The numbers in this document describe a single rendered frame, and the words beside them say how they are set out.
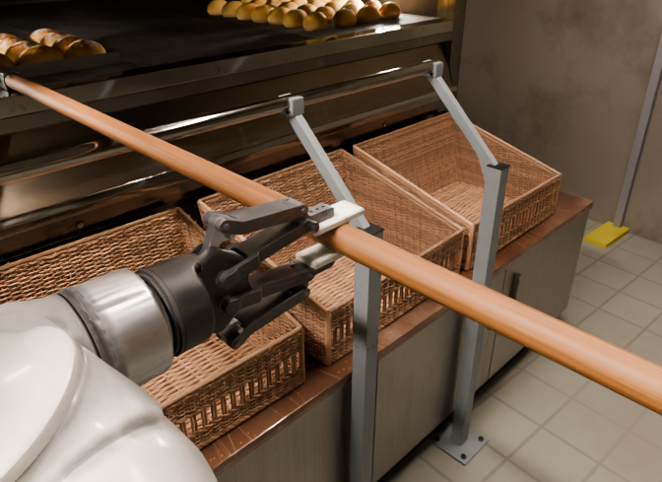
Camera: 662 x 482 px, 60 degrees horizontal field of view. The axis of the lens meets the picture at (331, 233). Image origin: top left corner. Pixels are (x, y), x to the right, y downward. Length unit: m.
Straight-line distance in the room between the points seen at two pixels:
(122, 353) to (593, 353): 0.33
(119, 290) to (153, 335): 0.04
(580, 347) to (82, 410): 0.33
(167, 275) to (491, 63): 3.38
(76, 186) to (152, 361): 0.97
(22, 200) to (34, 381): 1.10
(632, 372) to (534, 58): 3.20
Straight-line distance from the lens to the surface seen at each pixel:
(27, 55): 1.49
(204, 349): 1.43
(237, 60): 1.56
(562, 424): 2.18
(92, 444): 0.26
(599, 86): 3.43
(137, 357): 0.44
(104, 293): 0.44
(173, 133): 1.03
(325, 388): 1.31
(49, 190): 1.37
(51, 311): 0.43
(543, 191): 2.03
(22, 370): 0.27
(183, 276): 0.46
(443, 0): 2.27
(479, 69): 3.80
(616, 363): 0.45
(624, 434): 2.23
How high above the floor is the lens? 1.47
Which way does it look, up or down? 28 degrees down
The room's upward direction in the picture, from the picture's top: straight up
